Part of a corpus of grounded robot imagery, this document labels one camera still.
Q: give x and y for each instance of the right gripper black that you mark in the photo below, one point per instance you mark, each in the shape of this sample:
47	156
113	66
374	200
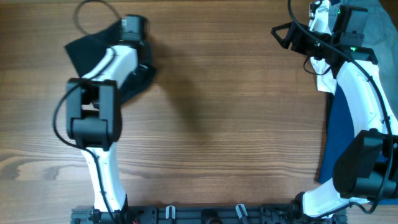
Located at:
296	37

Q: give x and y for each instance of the black shorts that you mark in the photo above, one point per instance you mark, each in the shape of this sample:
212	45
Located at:
120	53

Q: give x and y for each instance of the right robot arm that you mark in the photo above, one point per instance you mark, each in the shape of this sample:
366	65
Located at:
347	45

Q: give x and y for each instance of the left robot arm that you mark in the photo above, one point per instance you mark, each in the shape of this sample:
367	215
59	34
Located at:
94	123

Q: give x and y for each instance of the white shirt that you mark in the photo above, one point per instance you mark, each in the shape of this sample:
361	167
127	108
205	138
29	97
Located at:
325	81

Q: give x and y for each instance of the light blue denim shorts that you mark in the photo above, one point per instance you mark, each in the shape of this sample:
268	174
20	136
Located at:
380	34

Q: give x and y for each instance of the blue cloth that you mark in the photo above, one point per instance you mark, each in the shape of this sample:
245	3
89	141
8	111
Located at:
339	134

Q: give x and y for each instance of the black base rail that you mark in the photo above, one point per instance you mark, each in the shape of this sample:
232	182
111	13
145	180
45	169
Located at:
262	214

